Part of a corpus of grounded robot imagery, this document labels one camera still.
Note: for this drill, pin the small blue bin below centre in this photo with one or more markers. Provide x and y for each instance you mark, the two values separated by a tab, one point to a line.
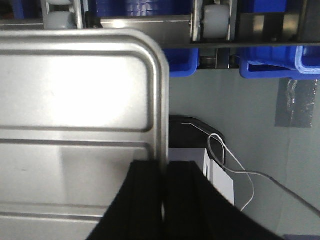
182	62

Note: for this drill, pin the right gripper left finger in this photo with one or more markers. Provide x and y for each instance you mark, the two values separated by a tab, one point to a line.
136	211

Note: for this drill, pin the silver metal tray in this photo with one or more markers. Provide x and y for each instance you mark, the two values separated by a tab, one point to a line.
76	108

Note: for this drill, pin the middle white roller track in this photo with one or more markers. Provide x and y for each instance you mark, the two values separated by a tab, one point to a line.
62	14

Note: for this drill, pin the blue bin lower right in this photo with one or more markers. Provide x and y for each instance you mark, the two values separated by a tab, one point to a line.
282	37

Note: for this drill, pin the steel flow rack frame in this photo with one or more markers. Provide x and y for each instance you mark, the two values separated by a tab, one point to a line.
24	19

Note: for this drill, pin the white box on floor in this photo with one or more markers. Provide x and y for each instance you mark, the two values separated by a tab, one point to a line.
212	171

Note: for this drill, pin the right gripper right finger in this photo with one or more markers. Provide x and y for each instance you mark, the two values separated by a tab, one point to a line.
195	210

